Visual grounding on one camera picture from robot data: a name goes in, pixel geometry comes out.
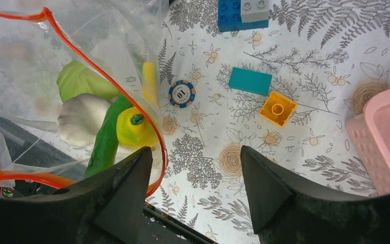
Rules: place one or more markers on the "teal toy brick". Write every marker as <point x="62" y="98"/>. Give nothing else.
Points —
<point x="250" y="81"/>

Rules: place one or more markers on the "yellow toy brick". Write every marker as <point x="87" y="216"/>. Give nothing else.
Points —
<point x="278" y="109"/>

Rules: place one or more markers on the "pink plastic basket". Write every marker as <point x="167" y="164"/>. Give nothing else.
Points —
<point x="370" y="134"/>

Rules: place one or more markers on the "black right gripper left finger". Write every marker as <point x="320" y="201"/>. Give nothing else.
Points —
<point x="104" y="208"/>

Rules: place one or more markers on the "blue toy brick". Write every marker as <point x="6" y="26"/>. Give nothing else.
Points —
<point x="229" y="18"/>

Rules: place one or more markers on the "green toy chili pepper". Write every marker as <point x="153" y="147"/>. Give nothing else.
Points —
<point x="106" y="142"/>

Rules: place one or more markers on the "white toy garlic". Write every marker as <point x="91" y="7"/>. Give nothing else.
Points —
<point x="80" y="119"/>

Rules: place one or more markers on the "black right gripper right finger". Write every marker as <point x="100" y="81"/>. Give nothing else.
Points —
<point x="288" y="208"/>

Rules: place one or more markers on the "green toy cabbage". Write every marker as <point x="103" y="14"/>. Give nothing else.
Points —
<point x="76" y="78"/>

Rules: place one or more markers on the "yellow toy banana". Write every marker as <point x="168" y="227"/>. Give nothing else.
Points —
<point x="133" y="130"/>

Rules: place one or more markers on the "blue poker chip on table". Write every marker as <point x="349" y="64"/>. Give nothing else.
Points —
<point x="182" y="93"/>

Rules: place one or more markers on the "grey toy brick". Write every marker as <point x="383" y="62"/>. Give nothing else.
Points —
<point x="254" y="10"/>

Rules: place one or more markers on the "clear zip bag orange zipper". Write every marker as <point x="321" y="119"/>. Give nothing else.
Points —
<point x="38" y="38"/>

